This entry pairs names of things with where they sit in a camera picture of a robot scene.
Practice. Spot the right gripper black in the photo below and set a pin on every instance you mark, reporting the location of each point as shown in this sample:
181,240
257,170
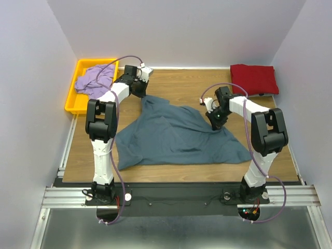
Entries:
216,123

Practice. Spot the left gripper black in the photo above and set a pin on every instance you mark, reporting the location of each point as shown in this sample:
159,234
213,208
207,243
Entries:
141,91

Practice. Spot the blue-grey t-shirt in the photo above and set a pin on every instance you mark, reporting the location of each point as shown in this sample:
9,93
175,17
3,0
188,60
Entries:
169,134

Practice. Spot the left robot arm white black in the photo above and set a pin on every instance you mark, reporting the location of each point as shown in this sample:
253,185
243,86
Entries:
102,119

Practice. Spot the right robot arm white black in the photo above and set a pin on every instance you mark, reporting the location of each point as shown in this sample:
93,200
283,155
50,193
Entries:
265,130

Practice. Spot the folded red t-shirt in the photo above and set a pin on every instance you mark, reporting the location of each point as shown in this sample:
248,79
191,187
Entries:
254,79

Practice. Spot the white item under red shirt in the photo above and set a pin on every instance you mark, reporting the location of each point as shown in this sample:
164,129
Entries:
261,95

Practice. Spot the yellow plastic tray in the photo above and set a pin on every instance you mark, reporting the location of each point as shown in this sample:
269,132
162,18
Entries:
77,103

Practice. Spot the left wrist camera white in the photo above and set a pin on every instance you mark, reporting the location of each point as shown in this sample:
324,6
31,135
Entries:
144,73

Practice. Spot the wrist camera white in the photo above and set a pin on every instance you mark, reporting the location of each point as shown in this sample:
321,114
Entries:
208,103
144,73

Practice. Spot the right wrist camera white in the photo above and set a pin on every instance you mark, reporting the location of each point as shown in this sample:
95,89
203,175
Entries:
208,103

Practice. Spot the aluminium frame rail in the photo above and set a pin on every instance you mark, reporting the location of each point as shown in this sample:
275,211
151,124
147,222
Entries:
76,170

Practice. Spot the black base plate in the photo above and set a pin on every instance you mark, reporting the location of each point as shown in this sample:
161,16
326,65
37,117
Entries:
176,199

